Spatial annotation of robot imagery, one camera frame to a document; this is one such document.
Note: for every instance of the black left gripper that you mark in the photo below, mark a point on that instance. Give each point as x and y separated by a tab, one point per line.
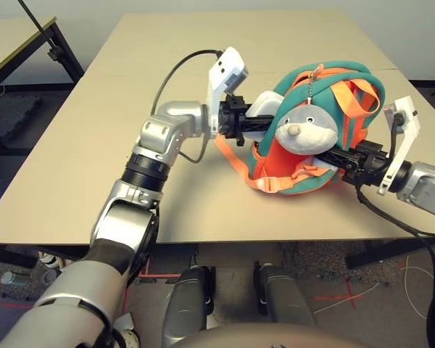
232	116

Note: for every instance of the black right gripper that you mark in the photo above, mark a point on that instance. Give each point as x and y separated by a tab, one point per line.
366	163

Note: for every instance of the white pencil case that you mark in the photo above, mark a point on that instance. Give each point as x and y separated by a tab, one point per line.
266	107

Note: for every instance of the grey white plush seal charm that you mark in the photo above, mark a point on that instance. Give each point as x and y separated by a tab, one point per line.
306	128

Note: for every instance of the orange and teal backpack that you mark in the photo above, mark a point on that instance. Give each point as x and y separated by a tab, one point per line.
348	94

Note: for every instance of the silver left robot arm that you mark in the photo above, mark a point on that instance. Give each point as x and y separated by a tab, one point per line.
130	217

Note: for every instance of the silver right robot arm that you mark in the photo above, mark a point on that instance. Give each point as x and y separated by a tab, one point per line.
427	188

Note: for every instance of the black table support beam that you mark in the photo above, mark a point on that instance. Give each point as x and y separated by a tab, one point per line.
11	255
384	253

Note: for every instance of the red floor tape cross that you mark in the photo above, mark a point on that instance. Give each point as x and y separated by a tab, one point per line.
340	297

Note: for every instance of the grey robot right leg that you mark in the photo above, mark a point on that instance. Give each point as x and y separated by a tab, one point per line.
284	293

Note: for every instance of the grey robot leg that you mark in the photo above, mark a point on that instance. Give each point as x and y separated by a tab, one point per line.
188	304
284	293

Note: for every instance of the red floor tape lines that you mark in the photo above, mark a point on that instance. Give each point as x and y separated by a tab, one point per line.
159	275

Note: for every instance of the grey robot torso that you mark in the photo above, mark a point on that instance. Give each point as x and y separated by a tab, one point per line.
275	339

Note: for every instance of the grey robot left leg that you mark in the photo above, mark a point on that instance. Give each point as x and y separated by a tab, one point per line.
188	304

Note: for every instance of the black framed side table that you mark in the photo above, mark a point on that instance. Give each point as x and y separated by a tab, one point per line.
58	40

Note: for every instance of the dark foam floor mat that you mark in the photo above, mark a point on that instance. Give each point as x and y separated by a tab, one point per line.
11	116

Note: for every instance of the striped white shoe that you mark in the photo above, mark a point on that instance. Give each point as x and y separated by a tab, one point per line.
50	261

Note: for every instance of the white perforated shoe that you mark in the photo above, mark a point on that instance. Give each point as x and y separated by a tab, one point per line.
127	335

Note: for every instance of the green pole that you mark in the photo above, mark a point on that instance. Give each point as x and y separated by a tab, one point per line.
30	18

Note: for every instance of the metal can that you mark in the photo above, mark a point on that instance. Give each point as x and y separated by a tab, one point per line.
12	278

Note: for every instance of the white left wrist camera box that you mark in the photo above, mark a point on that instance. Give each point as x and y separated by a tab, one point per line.
226	69

